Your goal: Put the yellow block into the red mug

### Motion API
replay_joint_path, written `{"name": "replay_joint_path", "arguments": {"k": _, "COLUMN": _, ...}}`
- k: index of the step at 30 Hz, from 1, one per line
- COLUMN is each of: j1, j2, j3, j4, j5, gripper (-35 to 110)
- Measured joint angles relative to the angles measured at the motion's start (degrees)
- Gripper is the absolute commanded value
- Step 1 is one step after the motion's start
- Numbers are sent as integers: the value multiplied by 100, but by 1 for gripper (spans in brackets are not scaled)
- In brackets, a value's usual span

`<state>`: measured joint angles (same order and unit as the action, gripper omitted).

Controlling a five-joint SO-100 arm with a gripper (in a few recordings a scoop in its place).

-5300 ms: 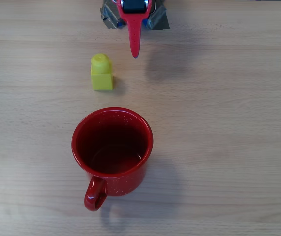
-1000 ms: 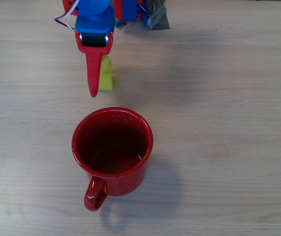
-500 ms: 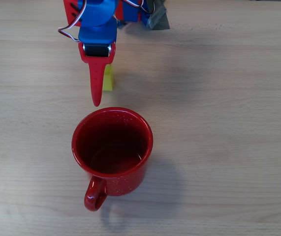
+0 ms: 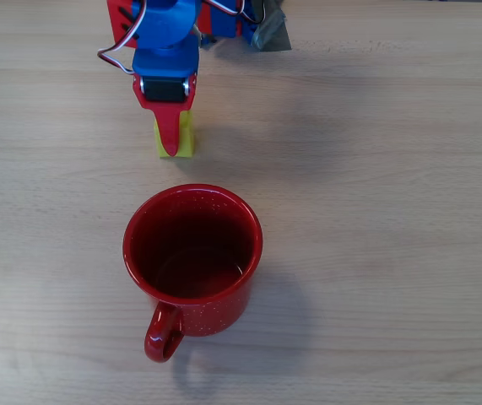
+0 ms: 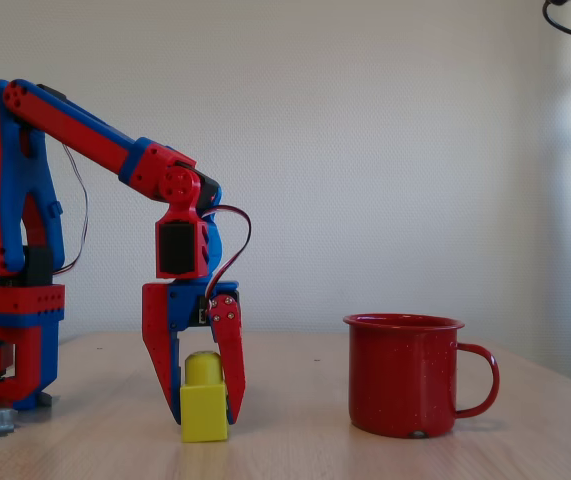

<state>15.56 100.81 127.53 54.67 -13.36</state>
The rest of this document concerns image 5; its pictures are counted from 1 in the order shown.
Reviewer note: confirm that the red blue black gripper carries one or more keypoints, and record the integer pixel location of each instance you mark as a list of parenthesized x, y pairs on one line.
[(185, 306)]

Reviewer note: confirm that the yellow-green toy block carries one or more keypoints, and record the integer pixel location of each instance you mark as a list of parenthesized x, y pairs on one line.
[(205, 410)]

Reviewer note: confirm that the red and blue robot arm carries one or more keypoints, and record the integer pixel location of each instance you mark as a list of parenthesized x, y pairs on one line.
[(85, 132)]

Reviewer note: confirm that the red enamel mug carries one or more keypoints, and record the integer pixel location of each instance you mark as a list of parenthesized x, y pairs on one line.
[(400, 375)]

